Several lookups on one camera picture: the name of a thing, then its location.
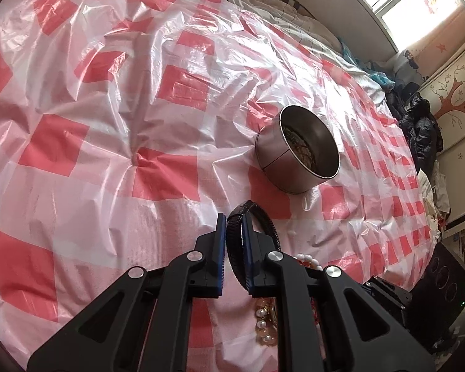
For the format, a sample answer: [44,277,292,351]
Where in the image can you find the white orange bead bracelet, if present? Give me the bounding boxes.
[253,253,325,348]

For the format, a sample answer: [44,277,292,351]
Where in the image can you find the black bracelet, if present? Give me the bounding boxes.
[226,199,281,289]

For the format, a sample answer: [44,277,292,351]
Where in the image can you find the round metal tin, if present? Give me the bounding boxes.
[255,105,340,194]

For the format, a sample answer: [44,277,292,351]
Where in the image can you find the black jacket pile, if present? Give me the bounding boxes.
[386,91,444,180]

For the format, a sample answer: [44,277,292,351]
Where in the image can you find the red white checkered plastic sheet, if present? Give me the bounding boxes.
[0,0,435,365]

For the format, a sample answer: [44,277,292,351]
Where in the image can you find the tree pattern wardrobe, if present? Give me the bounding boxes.
[420,51,465,229]

